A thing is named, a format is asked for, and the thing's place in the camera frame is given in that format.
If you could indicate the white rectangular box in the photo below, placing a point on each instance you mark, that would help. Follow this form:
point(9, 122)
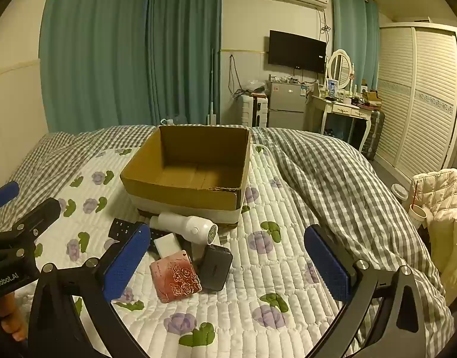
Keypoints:
point(167, 244)

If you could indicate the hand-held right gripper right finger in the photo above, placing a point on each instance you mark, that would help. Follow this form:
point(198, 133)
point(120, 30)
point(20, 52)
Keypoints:
point(327, 268)

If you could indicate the clear plastic bag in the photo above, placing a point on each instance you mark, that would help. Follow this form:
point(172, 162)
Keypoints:
point(255, 86)

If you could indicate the silver small fridge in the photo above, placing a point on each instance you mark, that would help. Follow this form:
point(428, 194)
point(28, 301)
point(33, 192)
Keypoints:
point(286, 104)

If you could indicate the white cylindrical handheld device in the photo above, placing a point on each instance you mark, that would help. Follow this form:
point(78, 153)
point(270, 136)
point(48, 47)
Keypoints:
point(187, 227)

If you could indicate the grey checked bed sheet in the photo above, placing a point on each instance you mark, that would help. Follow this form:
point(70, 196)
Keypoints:
point(38, 164)

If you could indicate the white suitcase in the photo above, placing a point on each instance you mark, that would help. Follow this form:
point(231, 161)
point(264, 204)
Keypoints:
point(249, 112)

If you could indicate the cream quilted jacket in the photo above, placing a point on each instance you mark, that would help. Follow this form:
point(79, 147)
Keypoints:
point(448, 223)

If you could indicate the teal curtain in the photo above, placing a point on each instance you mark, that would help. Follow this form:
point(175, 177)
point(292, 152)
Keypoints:
point(183, 44)
point(94, 52)
point(353, 44)

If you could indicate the white round container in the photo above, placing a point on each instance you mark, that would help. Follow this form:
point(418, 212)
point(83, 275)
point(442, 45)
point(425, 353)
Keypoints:
point(400, 191)

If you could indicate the person's left hand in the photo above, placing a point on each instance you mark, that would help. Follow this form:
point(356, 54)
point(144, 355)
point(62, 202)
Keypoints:
point(8, 315)

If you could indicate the brown cardboard box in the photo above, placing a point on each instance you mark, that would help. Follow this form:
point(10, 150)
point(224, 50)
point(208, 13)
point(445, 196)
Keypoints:
point(183, 149)

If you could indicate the black wall television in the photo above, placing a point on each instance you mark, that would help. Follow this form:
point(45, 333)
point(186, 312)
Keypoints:
point(295, 50)

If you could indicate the white dressing table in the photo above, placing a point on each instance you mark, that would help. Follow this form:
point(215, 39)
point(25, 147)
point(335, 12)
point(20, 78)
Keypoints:
point(344, 110)

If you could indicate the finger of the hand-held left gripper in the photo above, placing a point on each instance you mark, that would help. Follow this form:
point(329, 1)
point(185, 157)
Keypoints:
point(3, 195)
point(38, 216)

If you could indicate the pink rose-patterned box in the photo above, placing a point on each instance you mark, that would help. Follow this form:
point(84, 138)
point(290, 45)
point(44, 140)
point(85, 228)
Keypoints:
point(172, 276)

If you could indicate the dark suitcase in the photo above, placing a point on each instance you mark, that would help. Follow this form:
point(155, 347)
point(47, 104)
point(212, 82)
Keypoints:
point(375, 134)

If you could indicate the white floral quilted mattress pad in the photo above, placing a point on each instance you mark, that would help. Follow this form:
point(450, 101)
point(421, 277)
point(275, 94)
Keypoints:
point(232, 305)

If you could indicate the grey checked duvet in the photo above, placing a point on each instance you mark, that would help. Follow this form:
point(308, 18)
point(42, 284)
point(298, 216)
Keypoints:
point(325, 179)

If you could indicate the white cup with straw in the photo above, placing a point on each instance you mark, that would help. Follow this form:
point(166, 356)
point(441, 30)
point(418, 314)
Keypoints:
point(418, 212)

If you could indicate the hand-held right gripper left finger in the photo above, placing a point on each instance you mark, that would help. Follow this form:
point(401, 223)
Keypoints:
point(126, 264)

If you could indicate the black remote control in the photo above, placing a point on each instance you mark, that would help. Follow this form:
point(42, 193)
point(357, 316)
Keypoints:
point(120, 227)

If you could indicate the white oval mirror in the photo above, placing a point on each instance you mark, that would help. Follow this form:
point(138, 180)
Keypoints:
point(340, 67)

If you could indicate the white louvred wardrobe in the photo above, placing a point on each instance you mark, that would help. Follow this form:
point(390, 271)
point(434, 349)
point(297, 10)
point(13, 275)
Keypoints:
point(418, 100)

